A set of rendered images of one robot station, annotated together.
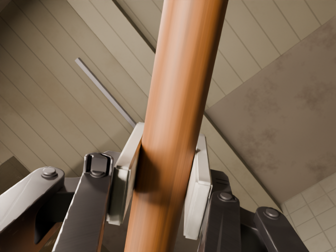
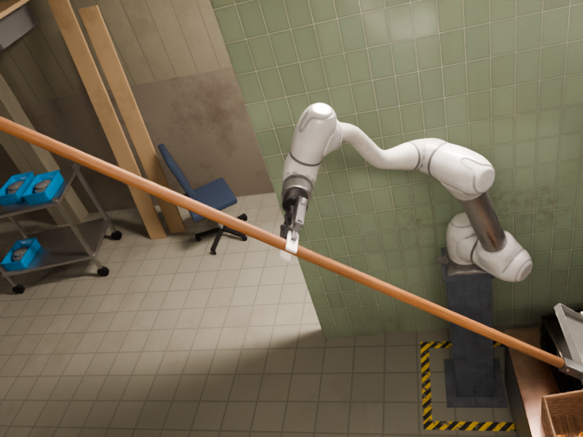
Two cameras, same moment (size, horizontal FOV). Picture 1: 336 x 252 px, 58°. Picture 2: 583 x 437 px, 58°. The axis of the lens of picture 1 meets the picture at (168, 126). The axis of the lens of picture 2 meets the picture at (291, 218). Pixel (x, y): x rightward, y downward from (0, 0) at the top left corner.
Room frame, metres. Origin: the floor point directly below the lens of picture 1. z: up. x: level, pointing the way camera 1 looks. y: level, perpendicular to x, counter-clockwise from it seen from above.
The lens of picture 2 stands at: (1.21, 0.11, 2.84)
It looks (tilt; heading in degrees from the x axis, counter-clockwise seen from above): 37 degrees down; 184
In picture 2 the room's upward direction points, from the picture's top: 18 degrees counter-clockwise
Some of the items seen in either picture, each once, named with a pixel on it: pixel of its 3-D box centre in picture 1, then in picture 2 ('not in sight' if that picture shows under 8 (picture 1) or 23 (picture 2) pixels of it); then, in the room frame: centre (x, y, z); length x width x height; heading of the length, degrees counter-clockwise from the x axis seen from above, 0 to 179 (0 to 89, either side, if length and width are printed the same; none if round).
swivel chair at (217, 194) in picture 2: not in sight; (205, 195); (-2.53, -0.76, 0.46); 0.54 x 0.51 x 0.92; 86
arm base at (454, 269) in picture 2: not in sight; (461, 257); (-0.51, 0.70, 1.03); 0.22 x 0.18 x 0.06; 73
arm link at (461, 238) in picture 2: not in sight; (466, 237); (-0.49, 0.72, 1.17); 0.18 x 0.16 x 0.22; 27
